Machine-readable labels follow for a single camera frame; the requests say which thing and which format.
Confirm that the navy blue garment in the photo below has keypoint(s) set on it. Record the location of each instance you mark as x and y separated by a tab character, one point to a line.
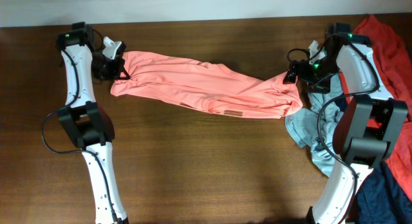
380	195

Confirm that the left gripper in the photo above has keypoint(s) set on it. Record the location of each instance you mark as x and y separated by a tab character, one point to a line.
118	69

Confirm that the salmon pink shirt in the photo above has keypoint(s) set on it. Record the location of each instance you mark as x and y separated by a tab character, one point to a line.
206	87

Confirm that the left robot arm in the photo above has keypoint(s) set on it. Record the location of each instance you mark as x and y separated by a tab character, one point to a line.
87	125

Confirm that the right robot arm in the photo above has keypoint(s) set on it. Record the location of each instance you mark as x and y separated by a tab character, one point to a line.
349	56

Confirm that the red shirt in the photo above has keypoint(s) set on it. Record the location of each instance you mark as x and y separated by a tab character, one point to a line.
394	67

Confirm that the grey shirt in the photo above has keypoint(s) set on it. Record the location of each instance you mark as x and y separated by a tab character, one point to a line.
302	125

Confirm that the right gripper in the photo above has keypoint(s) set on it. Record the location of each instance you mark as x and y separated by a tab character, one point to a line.
304	65

